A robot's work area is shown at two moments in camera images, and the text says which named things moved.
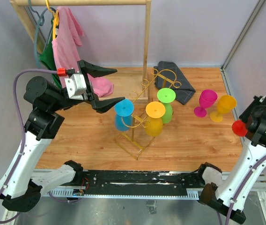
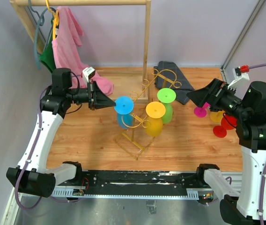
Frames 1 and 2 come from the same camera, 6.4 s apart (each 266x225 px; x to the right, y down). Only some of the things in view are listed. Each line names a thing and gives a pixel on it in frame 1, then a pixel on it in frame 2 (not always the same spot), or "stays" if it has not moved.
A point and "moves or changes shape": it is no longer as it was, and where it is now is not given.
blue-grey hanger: [41, 23] stays
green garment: [48, 56] stays
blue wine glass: [123, 109] moves or changes shape
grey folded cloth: [168, 75] stays
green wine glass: [166, 96] stays
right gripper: [244, 115] -> [211, 94]
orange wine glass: [153, 123] stays
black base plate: [140, 183] stays
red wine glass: [239, 128] moves or changes shape
